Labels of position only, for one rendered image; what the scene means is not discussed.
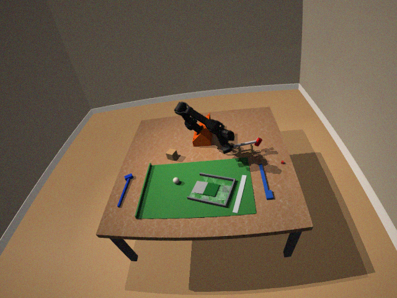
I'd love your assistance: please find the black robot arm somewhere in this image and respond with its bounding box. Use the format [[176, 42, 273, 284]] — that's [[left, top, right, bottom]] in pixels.
[[174, 102, 234, 141]]

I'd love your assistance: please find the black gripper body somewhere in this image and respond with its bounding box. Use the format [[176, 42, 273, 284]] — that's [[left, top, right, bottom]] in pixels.
[[218, 137, 233, 154]]

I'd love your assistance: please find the white flat bar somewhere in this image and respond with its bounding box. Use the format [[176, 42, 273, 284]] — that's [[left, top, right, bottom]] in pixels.
[[233, 175, 246, 214]]

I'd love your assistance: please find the green flat mat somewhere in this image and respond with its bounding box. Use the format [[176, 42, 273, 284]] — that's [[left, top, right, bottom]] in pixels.
[[137, 158, 256, 219]]

